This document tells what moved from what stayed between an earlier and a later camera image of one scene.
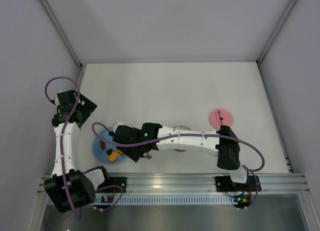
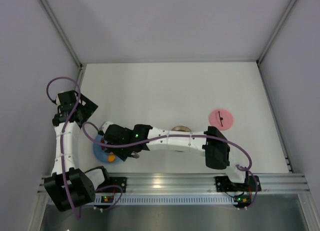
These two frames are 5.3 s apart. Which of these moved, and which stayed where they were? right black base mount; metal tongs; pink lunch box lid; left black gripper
Moved: metal tongs
Stayed: right black base mount; left black gripper; pink lunch box lid
